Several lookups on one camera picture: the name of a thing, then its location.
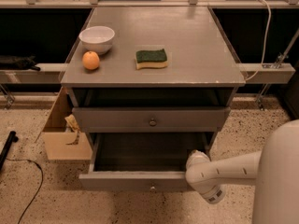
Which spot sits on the white bowl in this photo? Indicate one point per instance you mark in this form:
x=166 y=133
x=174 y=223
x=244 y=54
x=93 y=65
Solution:
x=97 y=38

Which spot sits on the grey top drawer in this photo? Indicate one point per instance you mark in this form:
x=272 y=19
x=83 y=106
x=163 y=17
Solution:
x=150 y=119

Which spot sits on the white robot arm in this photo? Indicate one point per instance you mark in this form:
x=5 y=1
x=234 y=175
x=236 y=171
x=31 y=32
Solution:
x=273 y=171

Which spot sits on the grey drawer cabinet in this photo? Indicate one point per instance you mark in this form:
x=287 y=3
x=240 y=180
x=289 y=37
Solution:
x=201 y=71

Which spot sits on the black pole base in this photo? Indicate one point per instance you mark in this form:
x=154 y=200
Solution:
x=12 y=138

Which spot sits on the cardboard box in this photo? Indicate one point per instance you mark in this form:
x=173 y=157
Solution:
x=60 y=140

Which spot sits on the green yellow sponge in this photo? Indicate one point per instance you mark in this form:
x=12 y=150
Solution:
x=151 y=59

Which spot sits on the orange fruit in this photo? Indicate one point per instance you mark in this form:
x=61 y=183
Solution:
x=90 y=60

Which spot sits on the black cloth on shelf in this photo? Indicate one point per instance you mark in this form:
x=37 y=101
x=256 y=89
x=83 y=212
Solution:
x=18 y=63

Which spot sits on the grey drawer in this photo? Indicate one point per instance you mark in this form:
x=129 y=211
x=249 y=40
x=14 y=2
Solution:
x=142 y=161
x=150 y=119

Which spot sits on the crumpled yellow paper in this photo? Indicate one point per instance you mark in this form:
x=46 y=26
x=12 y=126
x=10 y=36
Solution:
x=72 y=126

